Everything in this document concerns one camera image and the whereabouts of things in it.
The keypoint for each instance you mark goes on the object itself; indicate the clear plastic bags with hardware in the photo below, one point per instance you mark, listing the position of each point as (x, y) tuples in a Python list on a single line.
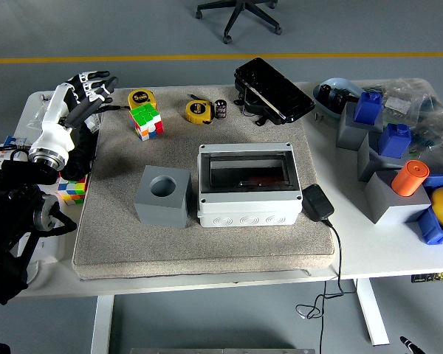
[(37, 119)]

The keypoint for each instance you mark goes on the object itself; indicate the white table leg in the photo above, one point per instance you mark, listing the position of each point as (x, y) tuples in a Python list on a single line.
[(373, 313), (102, 324)]

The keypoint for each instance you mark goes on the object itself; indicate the black office chair base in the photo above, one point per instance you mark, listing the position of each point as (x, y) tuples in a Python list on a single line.
[(240, 14)]

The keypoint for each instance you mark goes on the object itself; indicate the black power adapter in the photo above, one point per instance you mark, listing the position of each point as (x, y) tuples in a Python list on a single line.
[(317, 203)]

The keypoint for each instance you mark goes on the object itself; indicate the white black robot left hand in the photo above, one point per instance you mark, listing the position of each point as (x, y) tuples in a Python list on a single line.
[(53, 129)]

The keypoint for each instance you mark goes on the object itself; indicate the blue plastic bin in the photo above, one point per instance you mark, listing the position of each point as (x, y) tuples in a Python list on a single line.
[(433, 228)]

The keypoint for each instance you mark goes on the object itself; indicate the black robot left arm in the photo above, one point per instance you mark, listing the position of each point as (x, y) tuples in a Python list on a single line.
[(11, 206)]

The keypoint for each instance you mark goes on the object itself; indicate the white electrical junction box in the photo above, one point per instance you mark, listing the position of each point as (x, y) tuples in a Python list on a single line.
[(243, 210)]

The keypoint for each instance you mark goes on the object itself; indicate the black table control panel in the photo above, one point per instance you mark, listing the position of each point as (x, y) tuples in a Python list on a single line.
[(433, 277)]

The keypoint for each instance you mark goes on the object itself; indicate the black folded cloth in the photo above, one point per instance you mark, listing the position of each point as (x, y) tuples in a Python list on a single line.
[(82, 147)]

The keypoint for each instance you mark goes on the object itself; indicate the black open tool case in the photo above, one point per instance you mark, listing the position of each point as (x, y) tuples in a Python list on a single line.
[(277, 92)]

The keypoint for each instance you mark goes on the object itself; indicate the white blue circuit breaker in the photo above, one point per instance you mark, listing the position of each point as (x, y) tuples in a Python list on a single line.
[(14, 141)]

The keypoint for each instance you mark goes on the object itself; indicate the smoky transparent hinged box lid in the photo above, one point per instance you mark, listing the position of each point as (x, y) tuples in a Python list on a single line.
[(243, 166)]

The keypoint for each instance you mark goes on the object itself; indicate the white power strip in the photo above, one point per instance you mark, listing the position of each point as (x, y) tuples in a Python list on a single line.
[(49, 243)]

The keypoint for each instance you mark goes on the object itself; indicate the blue bottle-shaped block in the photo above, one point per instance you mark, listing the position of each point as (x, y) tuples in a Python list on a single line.
[(393, 142), (367, 108)]

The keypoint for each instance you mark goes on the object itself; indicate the yellow black tape measure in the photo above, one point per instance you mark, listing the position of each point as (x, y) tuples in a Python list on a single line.
[(140, 97), (198, 110)]

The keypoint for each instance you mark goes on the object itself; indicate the light blue bowl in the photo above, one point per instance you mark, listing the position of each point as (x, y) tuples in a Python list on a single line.
[(339, 84)]

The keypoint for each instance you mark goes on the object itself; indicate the black cylindrical capacitor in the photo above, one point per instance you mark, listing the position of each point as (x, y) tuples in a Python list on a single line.
[(325, 92), (220, 108), (337, 100)]

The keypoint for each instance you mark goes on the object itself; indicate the grey block with round hole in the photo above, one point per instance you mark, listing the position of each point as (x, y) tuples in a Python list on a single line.
[(162, 210)]

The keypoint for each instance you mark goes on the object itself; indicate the grey-brown mat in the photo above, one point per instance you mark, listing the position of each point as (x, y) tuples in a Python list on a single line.
[(206, 250)]

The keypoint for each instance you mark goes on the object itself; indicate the clear bags of electronic parts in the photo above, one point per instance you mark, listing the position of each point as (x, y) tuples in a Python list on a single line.
[(421, 110)]

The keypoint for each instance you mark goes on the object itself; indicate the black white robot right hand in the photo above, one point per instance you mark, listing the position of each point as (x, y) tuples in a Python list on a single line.
[(409, 346)]

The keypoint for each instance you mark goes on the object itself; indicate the colourful puzzle cube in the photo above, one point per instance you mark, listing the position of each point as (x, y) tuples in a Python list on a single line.
[(147, 119), (72, 190)]

